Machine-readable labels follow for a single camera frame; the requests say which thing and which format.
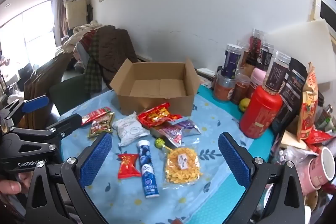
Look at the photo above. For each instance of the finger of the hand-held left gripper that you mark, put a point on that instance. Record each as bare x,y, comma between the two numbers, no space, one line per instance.
67,124
35,103

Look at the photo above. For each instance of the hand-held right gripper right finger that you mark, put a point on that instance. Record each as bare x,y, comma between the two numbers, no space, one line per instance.
233,161

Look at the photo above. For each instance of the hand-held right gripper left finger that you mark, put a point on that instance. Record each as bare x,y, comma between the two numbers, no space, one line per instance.
95,158

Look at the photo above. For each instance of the red green snack packet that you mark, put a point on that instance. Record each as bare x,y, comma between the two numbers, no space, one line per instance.
95,113

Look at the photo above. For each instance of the brown snack packet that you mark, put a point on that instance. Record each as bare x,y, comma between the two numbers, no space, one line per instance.
101,127

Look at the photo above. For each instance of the small red snack packet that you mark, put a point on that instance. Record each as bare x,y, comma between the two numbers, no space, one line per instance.
127,166

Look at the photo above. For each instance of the white bread packet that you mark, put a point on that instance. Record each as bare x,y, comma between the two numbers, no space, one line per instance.
130,130

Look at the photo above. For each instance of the blue tablet tube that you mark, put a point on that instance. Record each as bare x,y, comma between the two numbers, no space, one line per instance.
147,169

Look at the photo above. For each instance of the yellow waffle snack bag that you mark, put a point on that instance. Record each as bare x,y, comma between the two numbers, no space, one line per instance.
181,169

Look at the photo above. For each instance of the purple snack packet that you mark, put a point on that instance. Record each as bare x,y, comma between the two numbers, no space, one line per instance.
176,132

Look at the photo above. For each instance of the green lollipop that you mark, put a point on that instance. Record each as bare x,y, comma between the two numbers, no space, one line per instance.
159,142

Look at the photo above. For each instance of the large red snack bag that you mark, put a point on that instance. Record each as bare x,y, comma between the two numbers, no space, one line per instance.
157,115

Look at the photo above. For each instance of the cardboard box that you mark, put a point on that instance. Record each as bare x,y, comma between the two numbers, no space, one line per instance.
157,106

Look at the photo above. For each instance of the person's left hand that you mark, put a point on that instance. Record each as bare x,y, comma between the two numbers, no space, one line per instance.
10,186

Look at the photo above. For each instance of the dark green chair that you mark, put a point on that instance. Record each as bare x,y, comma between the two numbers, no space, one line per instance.
68,98

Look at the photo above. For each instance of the teal table mat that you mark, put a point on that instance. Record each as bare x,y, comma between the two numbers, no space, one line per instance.
225,111

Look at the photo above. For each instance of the red canister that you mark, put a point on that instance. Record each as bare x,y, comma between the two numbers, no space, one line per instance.
258,113

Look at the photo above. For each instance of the green pear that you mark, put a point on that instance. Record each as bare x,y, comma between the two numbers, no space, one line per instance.
245,104

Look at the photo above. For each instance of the plaid cloth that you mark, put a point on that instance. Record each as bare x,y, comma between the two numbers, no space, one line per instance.
94,71

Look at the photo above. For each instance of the small beige carton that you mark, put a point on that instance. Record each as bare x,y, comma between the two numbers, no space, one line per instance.
290,140

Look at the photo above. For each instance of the brown filled jar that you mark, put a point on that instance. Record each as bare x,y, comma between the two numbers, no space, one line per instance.
240,90

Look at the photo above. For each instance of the orange filled jar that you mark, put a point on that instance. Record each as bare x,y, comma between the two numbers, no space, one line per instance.
223,87

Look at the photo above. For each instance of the pink paper cups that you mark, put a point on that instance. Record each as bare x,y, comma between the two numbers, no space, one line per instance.
315,169

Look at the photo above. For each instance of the pile of clothes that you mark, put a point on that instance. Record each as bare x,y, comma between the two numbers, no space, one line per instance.
81,32

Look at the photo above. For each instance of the brown quilted jacket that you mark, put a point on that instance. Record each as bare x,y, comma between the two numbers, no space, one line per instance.
114,53

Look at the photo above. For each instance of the curtain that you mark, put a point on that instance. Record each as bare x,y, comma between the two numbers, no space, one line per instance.
59,19

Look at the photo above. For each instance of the pink lid jar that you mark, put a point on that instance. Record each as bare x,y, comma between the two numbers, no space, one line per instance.
258,77

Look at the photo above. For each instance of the crumpled red bag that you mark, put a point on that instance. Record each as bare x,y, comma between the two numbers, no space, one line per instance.
319,137

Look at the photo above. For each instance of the black pouch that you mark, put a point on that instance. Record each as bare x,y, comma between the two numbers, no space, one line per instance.
294,92

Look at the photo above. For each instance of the orange snack bag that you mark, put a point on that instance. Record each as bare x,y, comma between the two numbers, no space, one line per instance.
309,103

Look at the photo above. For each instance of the brown label jar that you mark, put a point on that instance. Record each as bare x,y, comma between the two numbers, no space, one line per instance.
277,71

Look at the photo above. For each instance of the purple label jar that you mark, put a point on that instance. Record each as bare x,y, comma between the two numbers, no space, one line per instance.
231,61

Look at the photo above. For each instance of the slim brown jar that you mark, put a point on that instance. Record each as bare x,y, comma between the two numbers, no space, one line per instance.
244,54

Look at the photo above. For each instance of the black label jar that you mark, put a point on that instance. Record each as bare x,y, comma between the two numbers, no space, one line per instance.
265,56

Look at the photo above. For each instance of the tall dark red jar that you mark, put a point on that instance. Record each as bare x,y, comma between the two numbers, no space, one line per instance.
256,45

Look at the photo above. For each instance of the white foam board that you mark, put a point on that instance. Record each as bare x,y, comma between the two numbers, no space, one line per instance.
302,43

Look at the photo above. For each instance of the wooden picture frame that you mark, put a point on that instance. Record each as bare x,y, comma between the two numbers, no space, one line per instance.
324,10

